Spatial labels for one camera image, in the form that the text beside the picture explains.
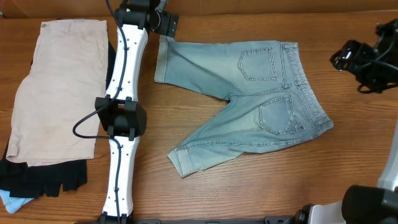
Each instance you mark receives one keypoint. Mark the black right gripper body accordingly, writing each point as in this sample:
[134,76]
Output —
[375,76]

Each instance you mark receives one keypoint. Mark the light blue denim shorts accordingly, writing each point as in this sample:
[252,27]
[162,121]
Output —
[269,102]

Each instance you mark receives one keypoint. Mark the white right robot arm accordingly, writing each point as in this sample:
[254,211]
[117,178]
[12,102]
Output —
[361,204]

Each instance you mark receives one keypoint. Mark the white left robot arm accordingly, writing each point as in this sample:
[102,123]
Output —
[120,114]

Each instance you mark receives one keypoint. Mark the beige shorts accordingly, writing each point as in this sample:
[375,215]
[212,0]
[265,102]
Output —
[68,72]

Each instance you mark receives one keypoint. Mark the brown cardboard backboard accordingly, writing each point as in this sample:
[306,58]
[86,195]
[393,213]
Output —
[92,8]

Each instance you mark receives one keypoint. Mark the black garment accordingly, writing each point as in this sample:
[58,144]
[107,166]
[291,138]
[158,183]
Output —
[25,181]

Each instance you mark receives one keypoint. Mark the light blue folded garment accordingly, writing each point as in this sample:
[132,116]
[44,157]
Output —
[13,204]

